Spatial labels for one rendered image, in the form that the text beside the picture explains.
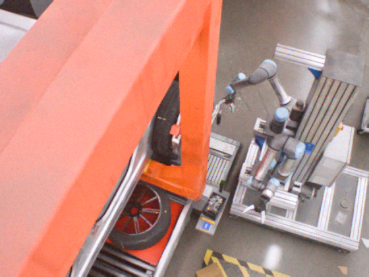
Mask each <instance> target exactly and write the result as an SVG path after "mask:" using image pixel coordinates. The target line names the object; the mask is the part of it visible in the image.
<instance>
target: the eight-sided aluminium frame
mask: <svg viewBox="0 0 369 277"><path fill-rule="evenodd" d="M180 123H181V113H180V115H179V118H178V121H177V125H180ZM172 143H173V153H174V154H176V155H178V156H179V155H181V135H179V136H178V137H177V136H175V135H174V136H173V140H172Z"/></svg>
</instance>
